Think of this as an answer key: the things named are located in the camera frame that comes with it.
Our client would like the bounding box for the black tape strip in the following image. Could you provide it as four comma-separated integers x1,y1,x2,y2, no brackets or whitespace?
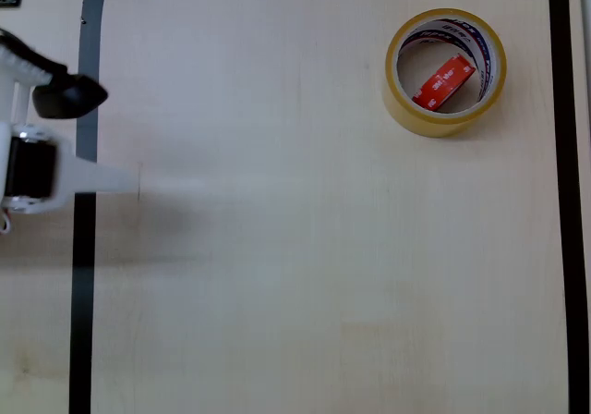
68,0,108,414
548,0,591,414

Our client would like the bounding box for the small red tape roll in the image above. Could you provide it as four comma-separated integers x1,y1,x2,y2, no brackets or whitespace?
410,53,479,112

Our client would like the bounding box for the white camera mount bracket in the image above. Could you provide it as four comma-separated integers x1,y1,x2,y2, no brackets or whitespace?
0,28,69,131

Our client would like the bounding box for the big yellow tape roll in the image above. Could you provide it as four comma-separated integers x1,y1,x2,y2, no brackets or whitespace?
381,7,508,138

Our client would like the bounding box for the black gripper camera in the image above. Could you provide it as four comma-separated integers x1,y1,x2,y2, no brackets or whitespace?
30,73,110,120

